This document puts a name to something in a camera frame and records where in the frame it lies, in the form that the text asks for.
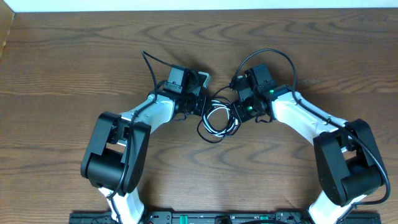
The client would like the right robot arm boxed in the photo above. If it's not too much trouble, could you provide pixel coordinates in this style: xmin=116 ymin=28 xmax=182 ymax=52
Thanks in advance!
xmin=229 ymin=64 xmax=391 ymax=223

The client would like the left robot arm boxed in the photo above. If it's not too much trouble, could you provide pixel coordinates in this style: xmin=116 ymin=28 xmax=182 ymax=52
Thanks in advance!
xmin=80 ymin=65 xmax=211 ymax=223

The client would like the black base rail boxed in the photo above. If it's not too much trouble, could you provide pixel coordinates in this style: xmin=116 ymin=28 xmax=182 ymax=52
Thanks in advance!
xmin=68 ymin=210 xmax=382 ymax=224

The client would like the black usb cable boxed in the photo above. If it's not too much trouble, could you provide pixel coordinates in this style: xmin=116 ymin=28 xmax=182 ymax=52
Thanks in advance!
xmin=197 ymin=85 xmax=242 ymax=144

